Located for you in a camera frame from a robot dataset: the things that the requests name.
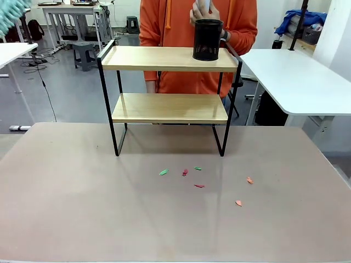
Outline person's left hand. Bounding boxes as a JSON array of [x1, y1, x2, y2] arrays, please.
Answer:
[[189, 0, 225, 30]]

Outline black mesh pen holder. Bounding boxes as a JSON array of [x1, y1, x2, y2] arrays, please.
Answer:
[[193, 19, 223, 61]]

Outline teal chenille duster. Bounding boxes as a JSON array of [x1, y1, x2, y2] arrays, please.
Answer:
[[0, 0, 32, 38]]

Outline person in orange hoodie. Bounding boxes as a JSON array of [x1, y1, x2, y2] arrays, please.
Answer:
[[139, 0, 258, 98]]

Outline dark plastic stool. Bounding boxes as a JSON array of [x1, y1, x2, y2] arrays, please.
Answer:
[[126, 15, 138, 35]]

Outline grey plastic stool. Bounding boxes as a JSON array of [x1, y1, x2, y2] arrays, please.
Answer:
[[72, 41, 99, 72]]

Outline black folding chair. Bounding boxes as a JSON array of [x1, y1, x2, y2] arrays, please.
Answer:
[[227, 75, 245, 117]]

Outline blue cloth pile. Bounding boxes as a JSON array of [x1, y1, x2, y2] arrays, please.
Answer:
[[274, 9, 328, 36]]

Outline large white side table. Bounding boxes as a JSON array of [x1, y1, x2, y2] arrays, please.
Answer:
[[238, 48, 351, 143]]

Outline grey storage basket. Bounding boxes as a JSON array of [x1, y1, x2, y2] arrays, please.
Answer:
[[301, 25, 324, 44]]

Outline black bin under table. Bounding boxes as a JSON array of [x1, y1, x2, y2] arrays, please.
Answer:
[[254, 90, 288, 127]]

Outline black backpack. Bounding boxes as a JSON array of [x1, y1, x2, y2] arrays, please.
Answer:
[[27, 19, 45, 41]]

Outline small white side table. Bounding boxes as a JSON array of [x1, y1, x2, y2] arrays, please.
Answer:
[[0, 42, 38, 131]]

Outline wooden two-tier black-frame shelf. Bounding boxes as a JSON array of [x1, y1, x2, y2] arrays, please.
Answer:
[[96, 39, 244, 157]]

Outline black camera stand pole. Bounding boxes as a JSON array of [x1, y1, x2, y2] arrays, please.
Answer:
[[289, 0, 309, 52], [19, 12, 34, 45]]

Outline black floor cable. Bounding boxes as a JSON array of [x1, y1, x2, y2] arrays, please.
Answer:
[[23, 48, 58, 123]]

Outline grey-frame background desk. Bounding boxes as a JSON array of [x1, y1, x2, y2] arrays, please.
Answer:
[[41, 2, 112, 53]]

